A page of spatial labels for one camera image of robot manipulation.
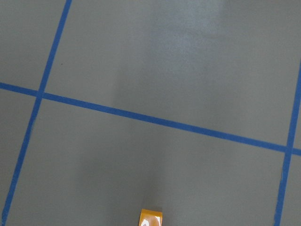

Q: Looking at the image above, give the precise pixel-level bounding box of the orange trapezoid block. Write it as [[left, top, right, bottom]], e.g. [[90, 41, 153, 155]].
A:
[[138, 209, 163, 226]]

